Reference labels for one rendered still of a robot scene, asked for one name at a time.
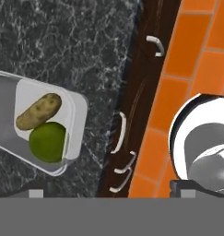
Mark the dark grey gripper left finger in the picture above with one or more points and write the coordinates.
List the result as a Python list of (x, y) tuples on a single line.
[(36, 193)]

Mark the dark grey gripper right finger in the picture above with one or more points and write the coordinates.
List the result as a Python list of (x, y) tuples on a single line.
[(187, 193)]

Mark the green lime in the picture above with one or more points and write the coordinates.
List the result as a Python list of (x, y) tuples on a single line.
[(47, 143)]

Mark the brown potato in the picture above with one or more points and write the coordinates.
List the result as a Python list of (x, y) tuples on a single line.
[(39, 110)]

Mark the clear plastic vegetable container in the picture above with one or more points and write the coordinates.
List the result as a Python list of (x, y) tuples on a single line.
[(76, 116)]

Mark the white and black round thing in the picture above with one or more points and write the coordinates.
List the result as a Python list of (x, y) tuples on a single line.
[(205, 135)]

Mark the dark brown wooden cabinet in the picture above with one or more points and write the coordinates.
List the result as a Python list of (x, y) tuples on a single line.
[(145, 80)]

